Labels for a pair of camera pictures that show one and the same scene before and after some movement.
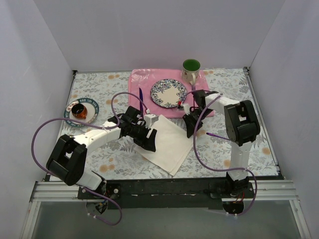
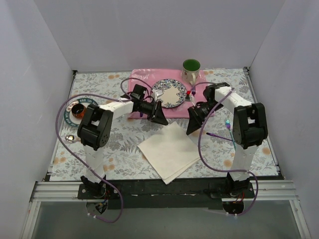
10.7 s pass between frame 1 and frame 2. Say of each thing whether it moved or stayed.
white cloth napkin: moved
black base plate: stayed
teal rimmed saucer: stayed
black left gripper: moved
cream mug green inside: stayed
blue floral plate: stayed
